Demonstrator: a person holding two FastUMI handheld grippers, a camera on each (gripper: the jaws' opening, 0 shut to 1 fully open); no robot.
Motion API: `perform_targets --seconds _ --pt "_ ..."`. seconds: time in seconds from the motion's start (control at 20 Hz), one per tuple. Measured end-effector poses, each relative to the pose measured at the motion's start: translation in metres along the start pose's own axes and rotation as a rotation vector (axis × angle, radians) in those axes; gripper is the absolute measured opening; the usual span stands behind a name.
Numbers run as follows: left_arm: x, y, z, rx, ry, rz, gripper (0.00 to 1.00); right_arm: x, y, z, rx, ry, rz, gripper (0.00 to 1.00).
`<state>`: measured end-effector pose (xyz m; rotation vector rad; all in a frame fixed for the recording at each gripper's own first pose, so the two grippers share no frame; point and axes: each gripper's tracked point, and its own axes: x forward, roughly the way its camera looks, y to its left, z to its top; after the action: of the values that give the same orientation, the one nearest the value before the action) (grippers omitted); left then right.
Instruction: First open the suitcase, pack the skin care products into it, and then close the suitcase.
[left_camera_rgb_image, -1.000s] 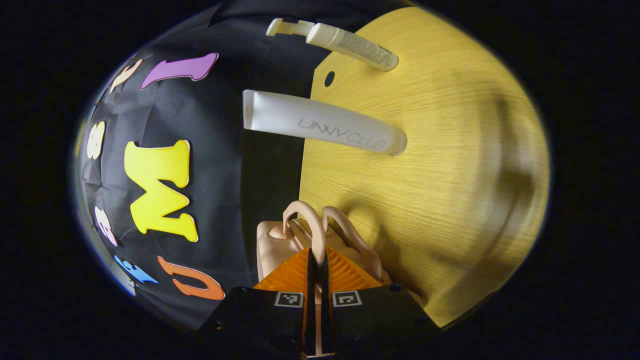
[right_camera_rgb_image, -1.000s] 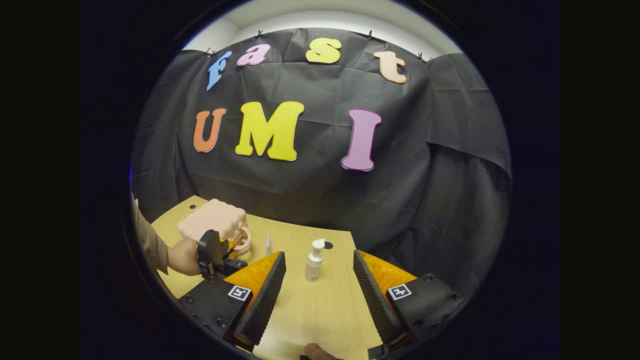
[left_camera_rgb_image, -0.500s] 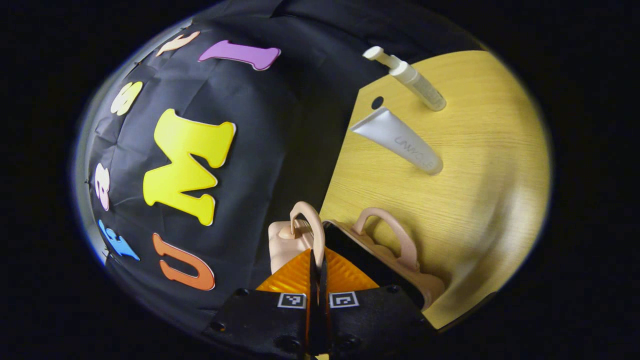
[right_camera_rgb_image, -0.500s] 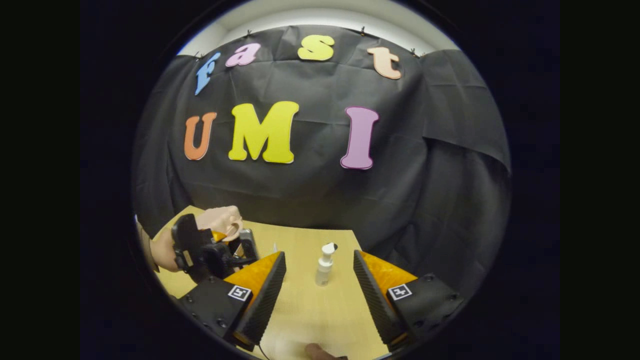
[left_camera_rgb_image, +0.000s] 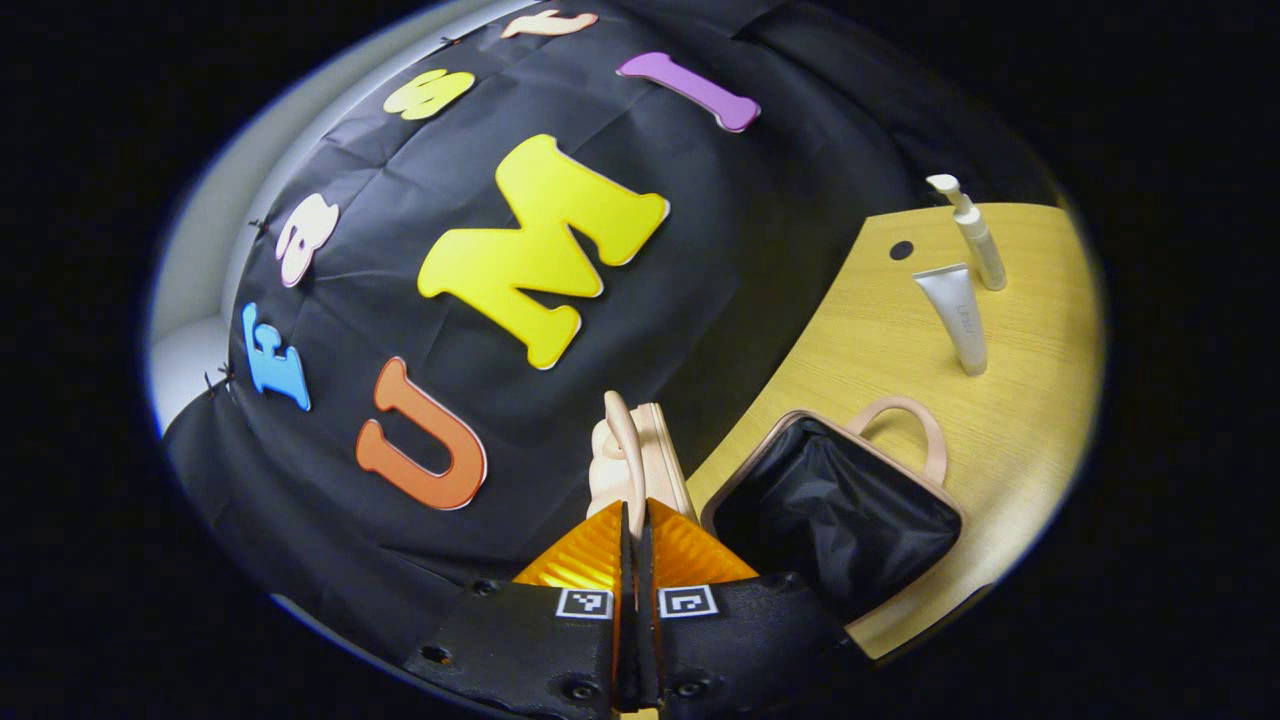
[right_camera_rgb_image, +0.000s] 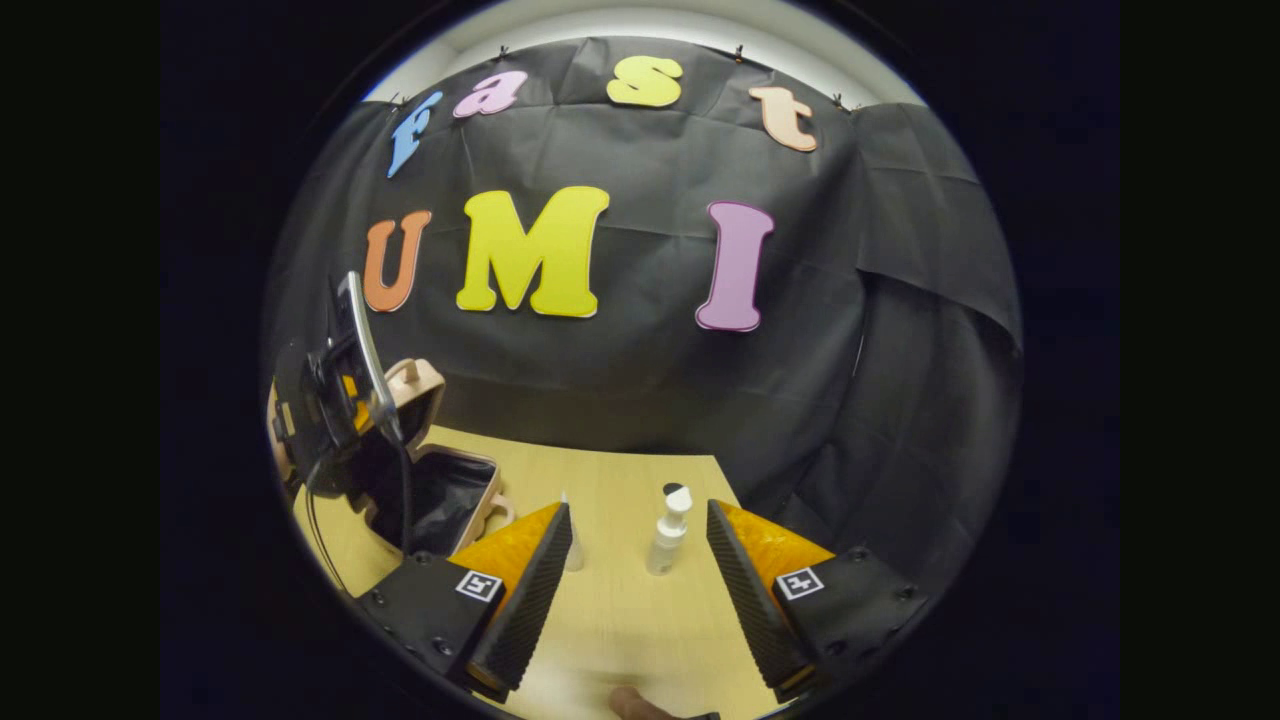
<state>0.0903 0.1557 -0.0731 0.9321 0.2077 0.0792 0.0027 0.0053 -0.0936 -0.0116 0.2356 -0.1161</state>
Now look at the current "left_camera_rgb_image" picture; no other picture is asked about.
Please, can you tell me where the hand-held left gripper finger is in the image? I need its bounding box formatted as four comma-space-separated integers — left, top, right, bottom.
403, 500, 635, 720
638, 497, 873, 717

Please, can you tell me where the pink suitcase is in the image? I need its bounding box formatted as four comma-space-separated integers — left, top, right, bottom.
585, 390, 967, 627

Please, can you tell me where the white squeeze tube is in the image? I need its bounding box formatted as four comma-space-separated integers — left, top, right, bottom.
912, 263, 989, 377

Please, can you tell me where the white pump bottle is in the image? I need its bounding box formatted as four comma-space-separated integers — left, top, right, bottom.
925, 173, 1008, 293

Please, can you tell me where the black backdrop cloth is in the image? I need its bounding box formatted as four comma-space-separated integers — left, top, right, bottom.
160, 0, 1061, 661

